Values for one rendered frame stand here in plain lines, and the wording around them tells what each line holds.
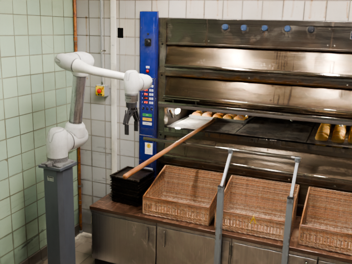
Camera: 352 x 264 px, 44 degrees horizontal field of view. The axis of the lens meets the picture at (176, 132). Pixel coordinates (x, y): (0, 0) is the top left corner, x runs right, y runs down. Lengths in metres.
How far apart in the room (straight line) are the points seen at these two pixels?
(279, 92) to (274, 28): 0.48
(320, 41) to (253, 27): 0.51
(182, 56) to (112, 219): 1.44
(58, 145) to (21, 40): 0.87
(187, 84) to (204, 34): 0.43
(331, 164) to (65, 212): 2.06
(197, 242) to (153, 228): 0.36
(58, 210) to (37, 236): 0.65
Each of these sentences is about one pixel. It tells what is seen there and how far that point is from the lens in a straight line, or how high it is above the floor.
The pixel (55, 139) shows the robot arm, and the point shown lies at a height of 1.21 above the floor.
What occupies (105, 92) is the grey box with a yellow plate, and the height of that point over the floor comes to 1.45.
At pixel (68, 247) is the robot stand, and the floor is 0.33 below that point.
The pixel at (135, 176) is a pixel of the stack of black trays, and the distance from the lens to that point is 3.69.
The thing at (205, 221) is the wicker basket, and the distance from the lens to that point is 3.36.
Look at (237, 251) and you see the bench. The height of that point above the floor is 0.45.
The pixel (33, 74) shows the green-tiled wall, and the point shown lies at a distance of 3.71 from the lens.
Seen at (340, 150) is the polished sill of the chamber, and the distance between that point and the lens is 3.51.
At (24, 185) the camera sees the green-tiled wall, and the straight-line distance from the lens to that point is 3.79.
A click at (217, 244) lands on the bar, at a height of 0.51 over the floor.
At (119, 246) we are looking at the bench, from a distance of 3.73.
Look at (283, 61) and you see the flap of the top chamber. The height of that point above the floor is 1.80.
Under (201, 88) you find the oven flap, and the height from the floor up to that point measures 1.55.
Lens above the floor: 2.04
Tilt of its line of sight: 14 degrees down
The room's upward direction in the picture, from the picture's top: 2 degrees clockwise
